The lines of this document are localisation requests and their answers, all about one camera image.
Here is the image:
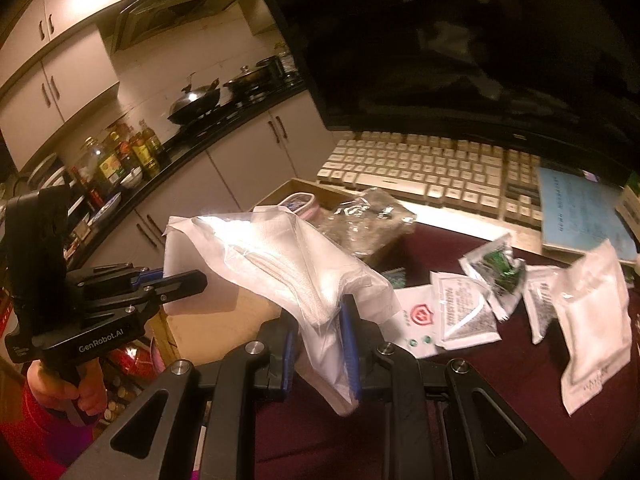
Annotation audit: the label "row of condiment bottles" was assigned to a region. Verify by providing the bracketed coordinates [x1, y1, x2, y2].
[70, 120, 166, 196]

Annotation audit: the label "black computer monitor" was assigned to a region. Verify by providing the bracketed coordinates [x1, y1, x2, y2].
[245, 0, 640, 186]

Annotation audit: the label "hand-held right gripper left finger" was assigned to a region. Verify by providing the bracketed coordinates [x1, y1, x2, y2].
[60, 317, 301, 480]

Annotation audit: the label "clear bag with white cloth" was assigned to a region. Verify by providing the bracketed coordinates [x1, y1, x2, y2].
[162, 202, 401, 417]

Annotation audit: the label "white round plate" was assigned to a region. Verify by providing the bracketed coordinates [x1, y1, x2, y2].
[27, 152, 68, 188]

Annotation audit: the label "black cooking pot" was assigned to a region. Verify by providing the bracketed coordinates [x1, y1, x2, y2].
[256, 55, 287, 83]

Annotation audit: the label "blue paper booklet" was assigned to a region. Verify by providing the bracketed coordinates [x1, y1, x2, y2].
[536, 165, 640, 263]

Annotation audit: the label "brown cardboard box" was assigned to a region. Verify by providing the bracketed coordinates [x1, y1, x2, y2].
[165, 177, 416, 366]

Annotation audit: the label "white computer keyboard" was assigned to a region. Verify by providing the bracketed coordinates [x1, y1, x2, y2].
[316, 131, 548, 226]

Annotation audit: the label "maroon tablecloth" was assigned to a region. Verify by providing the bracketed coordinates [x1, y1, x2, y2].
[255, 220, 640, 480]

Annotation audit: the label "steel wok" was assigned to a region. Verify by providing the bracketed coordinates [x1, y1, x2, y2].
[166, 72, 222, 125]

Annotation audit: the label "white sachet with red emblem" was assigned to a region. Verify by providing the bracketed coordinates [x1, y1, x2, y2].
[385, 284, 448, 360]

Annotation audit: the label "white sachet with grey print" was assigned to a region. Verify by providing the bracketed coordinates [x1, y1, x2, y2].
[522, 264, 563, 345]

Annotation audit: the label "black range hood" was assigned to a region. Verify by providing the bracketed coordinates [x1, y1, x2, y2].
[111, 0, 256, 53]

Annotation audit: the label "steel pot with lid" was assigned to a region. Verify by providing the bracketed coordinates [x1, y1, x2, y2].
[222, 64, 273, 105]

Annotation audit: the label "blue patterned bowl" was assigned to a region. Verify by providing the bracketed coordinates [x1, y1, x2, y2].
[87, 192, 123, 223]

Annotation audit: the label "white packaged towel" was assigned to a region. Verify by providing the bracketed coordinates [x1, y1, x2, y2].
[555, 239, 633, 417]

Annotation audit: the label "person's left hand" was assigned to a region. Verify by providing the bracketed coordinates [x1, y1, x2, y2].
[25, 356, 109, 414]

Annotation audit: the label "crumpled clear plastic wrapper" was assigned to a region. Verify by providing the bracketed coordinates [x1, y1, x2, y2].
[317, 187, 418, 256]

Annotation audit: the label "person's left forearm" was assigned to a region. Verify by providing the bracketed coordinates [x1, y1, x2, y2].
[0, 375, 96, 468]

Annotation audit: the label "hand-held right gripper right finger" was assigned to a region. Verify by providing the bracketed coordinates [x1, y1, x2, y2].
[340, 294, 596, 480]

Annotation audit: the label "small green packet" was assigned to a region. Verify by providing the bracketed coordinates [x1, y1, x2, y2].
[382, 265, 408, 291]

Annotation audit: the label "white and green carton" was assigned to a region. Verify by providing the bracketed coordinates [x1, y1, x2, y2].
[614, 172, 640, 231]

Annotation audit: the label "green and white sachet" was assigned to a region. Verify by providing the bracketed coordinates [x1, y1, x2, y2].
[459, 236, 527, 322]

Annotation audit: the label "white upper kitchen cabinets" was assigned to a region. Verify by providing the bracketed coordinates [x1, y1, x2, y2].
[0, 0, 251, 171]

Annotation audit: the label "black gas stove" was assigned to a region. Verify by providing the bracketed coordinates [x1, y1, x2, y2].
[165, 85, 301, 133]

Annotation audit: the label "pink-rimmed plastic container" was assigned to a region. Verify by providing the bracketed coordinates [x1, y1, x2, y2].
[277, 192, 321, 221]

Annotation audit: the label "black kitchen counter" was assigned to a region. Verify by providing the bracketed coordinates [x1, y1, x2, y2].
[65, 77, 311, 261]

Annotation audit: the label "white sachet with black text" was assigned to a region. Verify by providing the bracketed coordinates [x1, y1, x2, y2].
[431, 270, 501, 351]

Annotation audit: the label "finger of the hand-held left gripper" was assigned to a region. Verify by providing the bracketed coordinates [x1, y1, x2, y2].
[66, 261, 166, 291]
[75, 269, 209, 322]

